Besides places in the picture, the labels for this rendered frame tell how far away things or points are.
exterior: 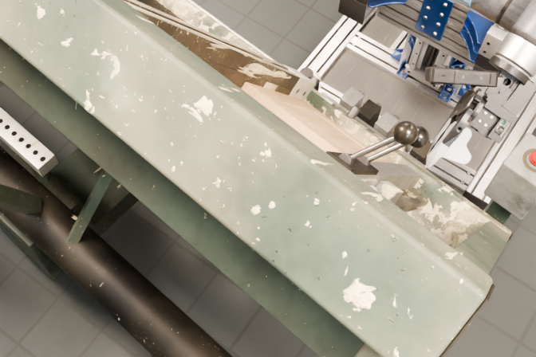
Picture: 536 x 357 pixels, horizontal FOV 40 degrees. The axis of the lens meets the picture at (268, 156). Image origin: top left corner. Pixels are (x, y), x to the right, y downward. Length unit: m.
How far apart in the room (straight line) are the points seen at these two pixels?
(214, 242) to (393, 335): 0.34
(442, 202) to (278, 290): 1.00
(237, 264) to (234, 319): 1.70
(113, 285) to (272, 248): 1.27
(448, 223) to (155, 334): 0.77
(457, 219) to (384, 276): 1.20
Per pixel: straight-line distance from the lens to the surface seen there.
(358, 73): 2.82
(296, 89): 1.82
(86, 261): 1.95
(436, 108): 2.79
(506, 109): 1.26
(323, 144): 1.47
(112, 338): 2.63
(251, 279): 0.90
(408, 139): 1.13
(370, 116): 2.06
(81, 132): 1.01
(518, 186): 1.92
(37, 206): 2.02
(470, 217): 1.83
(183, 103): 0.70
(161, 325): 1.86
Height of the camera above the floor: 2.51
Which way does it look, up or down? 62 degrees down
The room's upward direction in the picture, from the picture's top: 2 degrees clockwise
